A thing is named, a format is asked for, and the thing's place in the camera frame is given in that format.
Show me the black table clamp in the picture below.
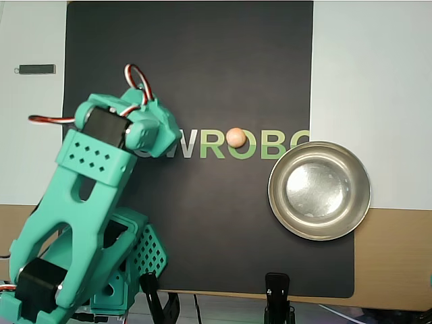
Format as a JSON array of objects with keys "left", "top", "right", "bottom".
[{"left": 138, "top": 271, "right": 182, "bottom": 324}]

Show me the orange ball with black base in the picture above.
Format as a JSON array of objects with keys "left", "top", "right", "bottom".
[{"left": 225, "top": 127, "right": 246, "bottom": 149}]

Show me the black USB stick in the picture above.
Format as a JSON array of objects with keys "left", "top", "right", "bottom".
[{"left": 13, "top": 63, "right": 57, "bottom": 76}]

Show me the red white black servo wire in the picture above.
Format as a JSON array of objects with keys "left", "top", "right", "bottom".
[
  {"left": 28, "top": 114, "right": 77, "bottom": 127},
  {"left": 123, "top": 63, "right": 158, "bottom": 102}
]

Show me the teal gripper black motor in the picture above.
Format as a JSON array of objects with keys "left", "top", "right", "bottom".
[{"left": 140, "top": 111, "right": 183, "bottom": 159}]

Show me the thin black hanging cable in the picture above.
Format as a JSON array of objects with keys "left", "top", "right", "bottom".
[{"left": 192, "top": 293, "right": 203, "bottom": 324}]

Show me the metal bowl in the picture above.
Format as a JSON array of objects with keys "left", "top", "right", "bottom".
[{"left": 267, "top": 140, "right": 372, "bottom": 242}]

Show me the white sheet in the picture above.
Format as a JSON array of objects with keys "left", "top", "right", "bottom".
[
  {"left": 309, "top": 0, "right": 432, "bottom": 211},
  {"left": 0, "top": 0, "right": 68, "bottom": 206}
]

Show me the black mat with WOWROBO print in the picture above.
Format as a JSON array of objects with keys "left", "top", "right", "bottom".
[{"left": 55, "top": 1, "right": 356, "bottom": 300}]

